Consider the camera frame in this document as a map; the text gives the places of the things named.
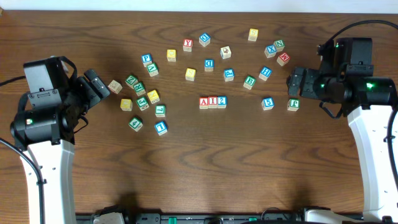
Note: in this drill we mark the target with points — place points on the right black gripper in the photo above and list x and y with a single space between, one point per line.
294 81

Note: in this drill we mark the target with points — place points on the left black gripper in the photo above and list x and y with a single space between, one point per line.
91 96

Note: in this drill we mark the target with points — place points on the blue 2 block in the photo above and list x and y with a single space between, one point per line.
222 102

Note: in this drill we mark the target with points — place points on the red I block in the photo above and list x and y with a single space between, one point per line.
212 102

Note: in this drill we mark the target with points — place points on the red A block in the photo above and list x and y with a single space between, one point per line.
203 103

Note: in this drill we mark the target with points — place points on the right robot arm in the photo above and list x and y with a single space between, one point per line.
370 105

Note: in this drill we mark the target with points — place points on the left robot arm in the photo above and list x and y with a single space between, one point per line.
44 132

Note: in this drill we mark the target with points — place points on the green J block right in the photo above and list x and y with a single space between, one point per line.
293 104

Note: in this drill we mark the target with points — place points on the green j block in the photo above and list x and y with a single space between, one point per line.
142 103
293 104

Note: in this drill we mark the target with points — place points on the white block left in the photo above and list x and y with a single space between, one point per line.
115 87

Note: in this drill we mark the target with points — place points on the red M block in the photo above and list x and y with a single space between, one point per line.
283 59

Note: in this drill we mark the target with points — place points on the yellow block lower left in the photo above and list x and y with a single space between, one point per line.
126 105

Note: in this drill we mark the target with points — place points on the yellow block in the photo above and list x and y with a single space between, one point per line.
171 55
253 35
126 105
153 96
190 74

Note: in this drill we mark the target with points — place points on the blue H block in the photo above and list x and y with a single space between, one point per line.
265 73

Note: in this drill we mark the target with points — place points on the blue 5 block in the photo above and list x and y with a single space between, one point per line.
267 103

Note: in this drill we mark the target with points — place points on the green N block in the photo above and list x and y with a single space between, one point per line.
279 44

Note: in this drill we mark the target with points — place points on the green Z block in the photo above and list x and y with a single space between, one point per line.
131 80

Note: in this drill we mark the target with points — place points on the blue X block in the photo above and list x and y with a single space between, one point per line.
270 51

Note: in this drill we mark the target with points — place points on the green R block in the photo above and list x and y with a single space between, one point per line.
139 89

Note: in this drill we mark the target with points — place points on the green 4 block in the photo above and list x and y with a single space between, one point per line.
135 124

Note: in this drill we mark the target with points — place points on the green B block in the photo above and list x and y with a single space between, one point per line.
249 82

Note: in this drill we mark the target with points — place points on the green J block left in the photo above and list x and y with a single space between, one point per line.
142 103

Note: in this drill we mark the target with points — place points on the yellow block left middle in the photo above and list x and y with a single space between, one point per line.
153 96

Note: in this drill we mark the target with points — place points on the blue P block left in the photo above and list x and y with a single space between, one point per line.
146 59

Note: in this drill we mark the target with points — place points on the blue p block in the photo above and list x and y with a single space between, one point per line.
228 75
146 59

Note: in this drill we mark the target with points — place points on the green V block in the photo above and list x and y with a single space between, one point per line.
152 69

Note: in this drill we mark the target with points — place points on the yellow block top right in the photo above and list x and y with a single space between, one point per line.
253 35

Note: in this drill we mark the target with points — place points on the green 7 block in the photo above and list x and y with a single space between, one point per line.
160 111

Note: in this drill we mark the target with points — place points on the blue P block centre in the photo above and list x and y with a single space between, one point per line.
228 75

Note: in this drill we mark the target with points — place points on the blue L block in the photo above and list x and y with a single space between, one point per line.
161 128

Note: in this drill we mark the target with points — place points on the white picture block centre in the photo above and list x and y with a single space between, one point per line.
225 52

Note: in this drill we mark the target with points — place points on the yellow block top centre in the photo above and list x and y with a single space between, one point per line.
171 55

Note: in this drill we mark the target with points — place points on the blue D block middle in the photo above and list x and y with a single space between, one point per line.
209 65

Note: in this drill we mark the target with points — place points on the blue d block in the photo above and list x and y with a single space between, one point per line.
204 39
209 65

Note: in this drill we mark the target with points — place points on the red Y block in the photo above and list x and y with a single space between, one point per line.
187 45

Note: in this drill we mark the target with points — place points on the blue D block top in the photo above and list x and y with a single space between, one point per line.
204 39

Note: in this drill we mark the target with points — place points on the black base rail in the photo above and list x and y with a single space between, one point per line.
270 215

